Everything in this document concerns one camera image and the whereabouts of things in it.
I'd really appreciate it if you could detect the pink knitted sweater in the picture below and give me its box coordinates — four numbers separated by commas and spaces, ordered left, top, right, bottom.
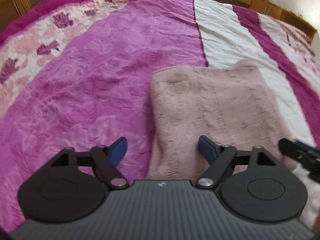
147, 60, 297, 181

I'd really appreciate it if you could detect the pink folded blanket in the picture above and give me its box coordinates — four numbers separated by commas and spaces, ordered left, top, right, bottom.
276, 20, 316, 57

